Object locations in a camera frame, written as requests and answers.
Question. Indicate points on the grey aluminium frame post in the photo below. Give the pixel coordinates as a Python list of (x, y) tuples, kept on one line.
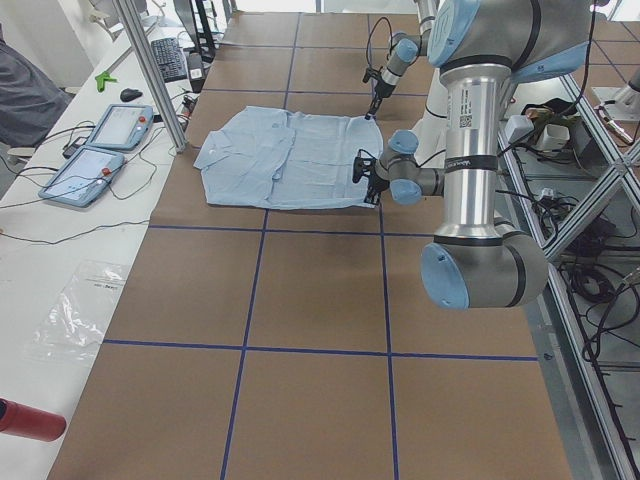
[(130, 19)]

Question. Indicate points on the clear plastic bag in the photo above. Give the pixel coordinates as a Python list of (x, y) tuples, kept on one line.
[(76, 324)]

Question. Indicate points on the white power strip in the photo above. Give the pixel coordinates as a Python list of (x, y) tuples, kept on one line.
[(546, 194)]

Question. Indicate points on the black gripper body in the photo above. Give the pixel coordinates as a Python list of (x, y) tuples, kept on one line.
[(382, 88), (374, 186)]

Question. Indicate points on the black computer mouse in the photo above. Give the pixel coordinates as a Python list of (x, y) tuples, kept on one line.
[(130, 94)]

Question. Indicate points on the blue teach pendant near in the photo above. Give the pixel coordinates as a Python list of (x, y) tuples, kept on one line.
[(84, 177)]

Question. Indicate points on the blue teach pendant far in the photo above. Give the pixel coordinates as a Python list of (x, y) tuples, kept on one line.
[(122, 127)]

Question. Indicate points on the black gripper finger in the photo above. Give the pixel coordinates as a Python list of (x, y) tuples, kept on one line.
[(373, 107), (372, 200)]

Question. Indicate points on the red bottle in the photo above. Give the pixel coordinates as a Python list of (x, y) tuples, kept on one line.
[(28, 422)]

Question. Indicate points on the black keyboard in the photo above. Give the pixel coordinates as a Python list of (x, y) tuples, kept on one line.
[(170, 59)]

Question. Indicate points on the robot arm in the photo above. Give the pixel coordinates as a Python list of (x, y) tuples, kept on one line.
[(404, 50), (481, 51)]

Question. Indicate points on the light blue button-up shirt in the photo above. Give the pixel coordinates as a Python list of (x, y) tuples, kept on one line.
[(276, 159)]

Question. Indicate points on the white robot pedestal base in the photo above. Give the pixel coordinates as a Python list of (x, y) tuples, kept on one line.
[(430, 130)]

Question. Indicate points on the seated person grey shirt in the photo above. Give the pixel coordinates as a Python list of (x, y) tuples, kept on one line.
[(31, 103)]

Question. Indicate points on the green plastic clamp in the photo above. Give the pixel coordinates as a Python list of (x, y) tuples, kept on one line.
[(102, 79)]

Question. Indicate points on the blue teach pendant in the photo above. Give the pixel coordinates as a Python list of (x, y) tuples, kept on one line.
[(84, 177), (122, 127)]

